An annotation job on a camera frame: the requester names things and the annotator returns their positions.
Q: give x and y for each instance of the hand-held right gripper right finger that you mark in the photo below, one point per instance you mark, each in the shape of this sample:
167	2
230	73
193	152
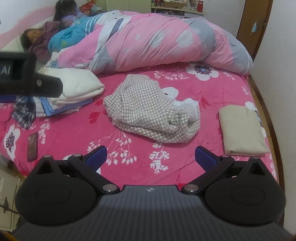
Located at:
204	158

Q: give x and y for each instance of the pale green cabinet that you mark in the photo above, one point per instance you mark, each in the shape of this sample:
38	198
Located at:
127	3

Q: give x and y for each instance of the wooden bed frame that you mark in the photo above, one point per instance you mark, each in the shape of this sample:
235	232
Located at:
272	129

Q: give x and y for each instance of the red snack bag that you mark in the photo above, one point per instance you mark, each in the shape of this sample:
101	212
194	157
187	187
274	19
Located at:
87	6

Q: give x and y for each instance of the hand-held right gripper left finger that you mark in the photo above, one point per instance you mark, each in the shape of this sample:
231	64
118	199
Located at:
97	157

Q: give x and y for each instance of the white cabinet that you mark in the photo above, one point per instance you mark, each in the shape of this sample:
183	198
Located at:
7	197

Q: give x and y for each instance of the red bottle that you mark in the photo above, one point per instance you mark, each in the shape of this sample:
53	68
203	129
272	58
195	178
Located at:
200	5

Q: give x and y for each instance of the pink floral bed sheet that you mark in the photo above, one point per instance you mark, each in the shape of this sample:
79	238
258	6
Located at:
69	125

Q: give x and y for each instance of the beige white checked jacket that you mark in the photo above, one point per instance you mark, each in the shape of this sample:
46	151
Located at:
148	111

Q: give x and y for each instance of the blue striped blanket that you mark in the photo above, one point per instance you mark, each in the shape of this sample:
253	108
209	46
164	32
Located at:
69	34

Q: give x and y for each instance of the cream pillow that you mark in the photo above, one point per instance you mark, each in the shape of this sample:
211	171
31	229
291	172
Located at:
10	45

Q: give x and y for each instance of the blue plaid cloth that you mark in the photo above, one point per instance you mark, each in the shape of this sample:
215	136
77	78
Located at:
23	112

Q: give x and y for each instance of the pink grey floral quilt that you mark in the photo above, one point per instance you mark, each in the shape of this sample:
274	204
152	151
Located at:
150	44

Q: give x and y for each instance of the cluttered white shelf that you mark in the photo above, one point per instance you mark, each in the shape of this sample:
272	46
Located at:
171	10

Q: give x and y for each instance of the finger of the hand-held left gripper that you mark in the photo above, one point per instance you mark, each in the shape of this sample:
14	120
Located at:
49	86

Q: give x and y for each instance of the folded cream garment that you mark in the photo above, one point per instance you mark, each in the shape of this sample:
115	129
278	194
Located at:
76	83

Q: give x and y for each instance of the folded beige garment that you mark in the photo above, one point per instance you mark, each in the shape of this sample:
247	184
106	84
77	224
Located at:
242	129

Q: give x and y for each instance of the folded blue garment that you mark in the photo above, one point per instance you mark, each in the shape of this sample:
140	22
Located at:
49	109

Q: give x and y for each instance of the brown wooden door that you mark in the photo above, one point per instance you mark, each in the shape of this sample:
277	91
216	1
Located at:
254	23

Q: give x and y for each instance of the pink headboard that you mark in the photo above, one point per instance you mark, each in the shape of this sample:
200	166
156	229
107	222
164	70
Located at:
13	23

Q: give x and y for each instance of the black smartphone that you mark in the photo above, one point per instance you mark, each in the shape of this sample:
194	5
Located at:
32	147

